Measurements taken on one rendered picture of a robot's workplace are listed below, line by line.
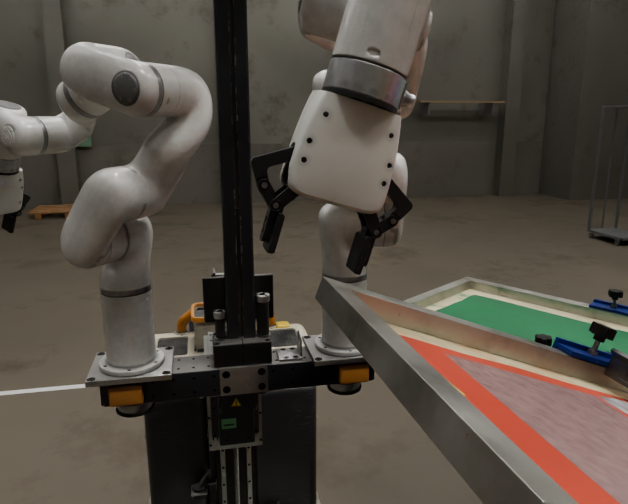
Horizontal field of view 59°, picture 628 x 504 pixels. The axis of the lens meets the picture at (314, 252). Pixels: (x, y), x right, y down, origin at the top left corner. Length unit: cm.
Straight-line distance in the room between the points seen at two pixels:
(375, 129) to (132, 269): 67
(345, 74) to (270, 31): 1026
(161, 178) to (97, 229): 14
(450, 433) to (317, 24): 42
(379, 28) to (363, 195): 15
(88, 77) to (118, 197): 19
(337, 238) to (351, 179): 58
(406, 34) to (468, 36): 1138
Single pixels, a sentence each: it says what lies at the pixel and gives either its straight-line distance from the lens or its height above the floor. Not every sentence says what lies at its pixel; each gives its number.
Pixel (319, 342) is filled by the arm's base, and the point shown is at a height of 115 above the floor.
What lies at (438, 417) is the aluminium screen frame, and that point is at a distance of 53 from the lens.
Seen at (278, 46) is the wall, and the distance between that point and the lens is 1076.
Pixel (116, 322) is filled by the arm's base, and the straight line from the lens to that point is 112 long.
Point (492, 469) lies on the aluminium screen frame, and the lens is 47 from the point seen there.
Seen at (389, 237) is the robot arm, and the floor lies 139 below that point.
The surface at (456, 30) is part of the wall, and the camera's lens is 1182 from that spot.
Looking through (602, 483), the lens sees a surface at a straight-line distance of 65.
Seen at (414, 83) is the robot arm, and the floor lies 167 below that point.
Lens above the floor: 162
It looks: 14 degrees down
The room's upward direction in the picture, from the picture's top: straight up
